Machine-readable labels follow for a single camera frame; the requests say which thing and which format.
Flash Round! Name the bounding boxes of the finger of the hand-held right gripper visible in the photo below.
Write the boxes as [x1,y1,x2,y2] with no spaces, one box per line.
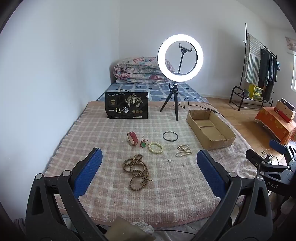
[245,149,278,171]
[269,139,292,155]

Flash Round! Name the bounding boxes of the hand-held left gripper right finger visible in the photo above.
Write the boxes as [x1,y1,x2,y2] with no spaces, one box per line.
[194,149,274,241]

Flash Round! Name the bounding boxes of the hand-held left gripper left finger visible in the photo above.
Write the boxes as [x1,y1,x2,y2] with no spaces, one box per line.
[25,147,109,241]

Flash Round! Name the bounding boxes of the white pearl necklace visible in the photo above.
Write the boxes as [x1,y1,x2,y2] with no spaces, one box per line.
[175,144,193,157]

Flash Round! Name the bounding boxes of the brown wooden bead necklace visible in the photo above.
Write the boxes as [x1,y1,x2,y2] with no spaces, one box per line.
[122,154,153,192]

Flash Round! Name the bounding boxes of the black power adapter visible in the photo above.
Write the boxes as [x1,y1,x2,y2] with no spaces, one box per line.
[262,151,278,165]

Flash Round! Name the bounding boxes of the orange cloth covered table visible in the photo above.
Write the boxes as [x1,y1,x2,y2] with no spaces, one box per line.
[254,107,296,144]

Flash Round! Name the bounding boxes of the red box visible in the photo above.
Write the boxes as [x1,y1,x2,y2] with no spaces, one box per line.
[275,109,292,123]

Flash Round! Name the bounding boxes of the tan cardboard box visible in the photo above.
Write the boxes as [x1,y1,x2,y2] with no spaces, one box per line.
[275,102,295,119]

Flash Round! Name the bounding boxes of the pink plaid blanket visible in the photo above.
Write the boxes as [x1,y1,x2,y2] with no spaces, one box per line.
[44,101,258,229]

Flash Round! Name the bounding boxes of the dark lidded box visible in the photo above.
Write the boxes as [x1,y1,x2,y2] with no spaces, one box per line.
[280,98,296,112]

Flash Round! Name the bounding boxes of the yellow box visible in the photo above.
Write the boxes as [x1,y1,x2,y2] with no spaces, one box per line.
[248,84,263,100]

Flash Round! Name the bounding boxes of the black bangle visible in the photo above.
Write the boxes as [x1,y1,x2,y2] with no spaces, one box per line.
[162,131,178,141]

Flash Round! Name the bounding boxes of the tan cloth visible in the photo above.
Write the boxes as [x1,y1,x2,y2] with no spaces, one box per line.
[109,217,155,241]

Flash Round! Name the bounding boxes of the window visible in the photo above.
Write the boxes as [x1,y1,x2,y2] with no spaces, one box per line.
[292,54,296,91]

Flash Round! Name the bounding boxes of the black snack bag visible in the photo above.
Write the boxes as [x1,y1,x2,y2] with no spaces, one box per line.
[105,91,149,120]

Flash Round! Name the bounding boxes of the white fringed cloth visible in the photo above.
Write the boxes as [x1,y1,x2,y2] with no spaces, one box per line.
[131,221,154,234]

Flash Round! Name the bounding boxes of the dark hanging clothes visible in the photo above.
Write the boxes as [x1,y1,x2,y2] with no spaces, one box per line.
[258,47,278,100]

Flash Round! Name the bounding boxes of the black tripod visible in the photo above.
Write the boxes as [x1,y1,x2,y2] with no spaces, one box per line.
[159,81,179,121]

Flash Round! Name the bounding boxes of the striped hanging cloth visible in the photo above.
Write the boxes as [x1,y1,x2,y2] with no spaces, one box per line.
[243,34,263,85]

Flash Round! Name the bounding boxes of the blue patterned bedsheet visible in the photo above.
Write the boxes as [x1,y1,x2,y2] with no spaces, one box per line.
[96,82,208,102]

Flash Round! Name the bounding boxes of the rolled floral quilt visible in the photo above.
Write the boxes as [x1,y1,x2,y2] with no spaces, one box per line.
[113,57,175,84]

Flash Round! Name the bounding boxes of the black clothes rack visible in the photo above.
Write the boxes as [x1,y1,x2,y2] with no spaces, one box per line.
[229,23,279,110]

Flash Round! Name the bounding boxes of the black phone holder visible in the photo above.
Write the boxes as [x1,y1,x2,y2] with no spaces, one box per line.
[178,43,193,75]

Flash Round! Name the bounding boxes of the cream bead bracelet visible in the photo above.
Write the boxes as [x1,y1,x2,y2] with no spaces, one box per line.
[148,142,164,153]

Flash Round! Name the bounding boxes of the thin black cable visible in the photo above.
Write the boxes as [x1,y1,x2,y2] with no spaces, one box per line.
[153,228,199,235]

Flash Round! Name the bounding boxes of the black ring light cable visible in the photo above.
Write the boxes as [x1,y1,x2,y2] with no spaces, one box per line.
[180,97,219,114]

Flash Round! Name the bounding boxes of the wall poster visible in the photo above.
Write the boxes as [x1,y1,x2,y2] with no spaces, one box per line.
[285,36,296,50]

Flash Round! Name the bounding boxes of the white ring light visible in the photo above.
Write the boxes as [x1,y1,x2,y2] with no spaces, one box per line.
[157,34,204,82]

